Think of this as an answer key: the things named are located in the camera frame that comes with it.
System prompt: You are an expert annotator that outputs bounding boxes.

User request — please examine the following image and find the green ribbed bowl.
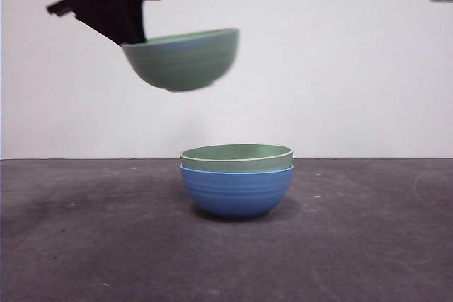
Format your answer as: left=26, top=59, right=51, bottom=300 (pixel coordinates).
left=121, top=27, right=241, bottom=93
left=179, top=144, right=295, bottom=173

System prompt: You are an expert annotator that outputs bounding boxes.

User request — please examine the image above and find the blue ribbed bowl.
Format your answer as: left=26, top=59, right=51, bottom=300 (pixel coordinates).
left=179, top=163, right=295, bottom=220

